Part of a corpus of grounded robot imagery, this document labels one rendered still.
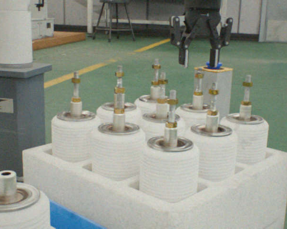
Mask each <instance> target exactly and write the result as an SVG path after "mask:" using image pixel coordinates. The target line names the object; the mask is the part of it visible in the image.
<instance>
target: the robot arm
mask: <svg viewBox="0 0 287 229"><path fill-rule="evenodd" d="M220 8H221V0H184V13H183V15H182V16H179V17H176V16H171V17H170V38H171V45H173V46H175V47H178V48H179V64H180V65H181V67H183V68H188V58H189V50H188V47H189V45H190V43H191V41H192V40H193V39H194V38H195V36H200V35H205V36H207V38H208V39H209V42H210V45H211V47H212V48H211V49H210V58H209V66H211V67H216V66H217V64H218V63H219V55H220V49H221V48H222V47H225V46H228V45H229V40H230V35H231V29H232V26H233V19H232V18H229V17H221V15H220ZM182 22H184V24H185V26H186V28H185V30H184V32H183V34H182V38H181V35H180V27H181V26H182ZM219 23H220V26H221V30H220V35H219V34H218V31H217V28H216V27H217V26H218V24H219ZM31 27H32V22H31V0H0V68H5V69H22V68H27V67H32V37H31Z"/></svg>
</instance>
